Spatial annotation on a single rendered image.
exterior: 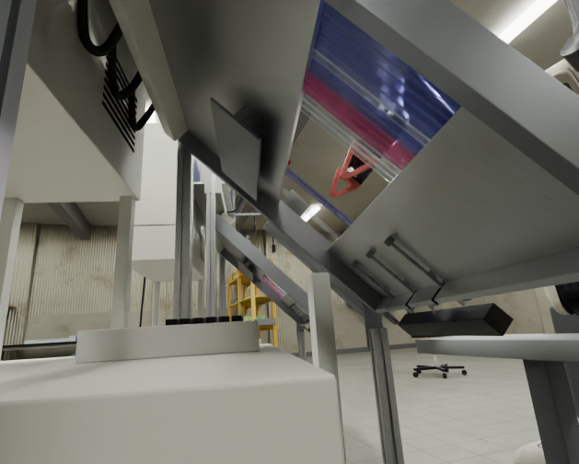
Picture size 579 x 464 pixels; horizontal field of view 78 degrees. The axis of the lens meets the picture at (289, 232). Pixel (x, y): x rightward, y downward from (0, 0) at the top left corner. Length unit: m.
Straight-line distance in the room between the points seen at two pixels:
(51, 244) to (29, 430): 9.44
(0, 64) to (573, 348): 0.88
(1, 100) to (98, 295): 8.97
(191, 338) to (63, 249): 9.04
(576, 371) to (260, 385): 1.44
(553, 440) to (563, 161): 0.79
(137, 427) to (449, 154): 0.39
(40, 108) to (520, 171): 0.66
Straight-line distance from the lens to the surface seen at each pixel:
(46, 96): 0.67
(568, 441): 1.05
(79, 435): 0.24
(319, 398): 0.23
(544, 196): 0.44
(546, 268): 0.49
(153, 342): 0.58
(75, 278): 9.38
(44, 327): 9.39
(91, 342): 0.60
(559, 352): 0.88
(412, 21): 0.35
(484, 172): 0.45
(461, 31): 0.37
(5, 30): 0.31
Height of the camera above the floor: 0.65
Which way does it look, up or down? 16 degrees up
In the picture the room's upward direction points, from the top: 4 degrees counter-clockwise
